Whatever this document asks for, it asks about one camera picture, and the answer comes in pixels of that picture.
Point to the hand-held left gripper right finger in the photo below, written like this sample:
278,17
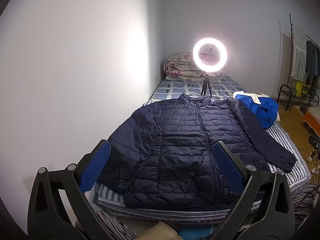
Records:
228,167

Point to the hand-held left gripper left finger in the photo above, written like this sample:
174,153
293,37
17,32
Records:
96,167

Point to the navy puffer jacket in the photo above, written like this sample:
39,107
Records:
180,140

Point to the hanging dark clothes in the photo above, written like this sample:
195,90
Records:
312,65

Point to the black clothes rack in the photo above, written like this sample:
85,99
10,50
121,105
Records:
291,37

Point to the dark striped cloth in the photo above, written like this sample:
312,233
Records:
112,226

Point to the bed with patterned sheets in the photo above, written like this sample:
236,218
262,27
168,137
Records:
287,140

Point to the blue and white jacket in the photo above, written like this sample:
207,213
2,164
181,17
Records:
267,110

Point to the blue cloth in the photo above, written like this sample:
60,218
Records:
197,233

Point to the black device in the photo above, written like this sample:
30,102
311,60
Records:
313,141

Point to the tan cloth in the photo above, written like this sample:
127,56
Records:
160,231

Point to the orange stool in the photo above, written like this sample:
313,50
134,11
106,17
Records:
310,120

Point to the blue patterned bed sheet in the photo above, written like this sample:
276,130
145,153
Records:
175,87

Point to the yellow box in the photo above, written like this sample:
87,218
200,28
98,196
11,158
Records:
302,88

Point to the folded floral quilt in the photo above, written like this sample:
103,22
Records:
177,67

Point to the hanging striped towel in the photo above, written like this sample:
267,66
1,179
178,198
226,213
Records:
298,55

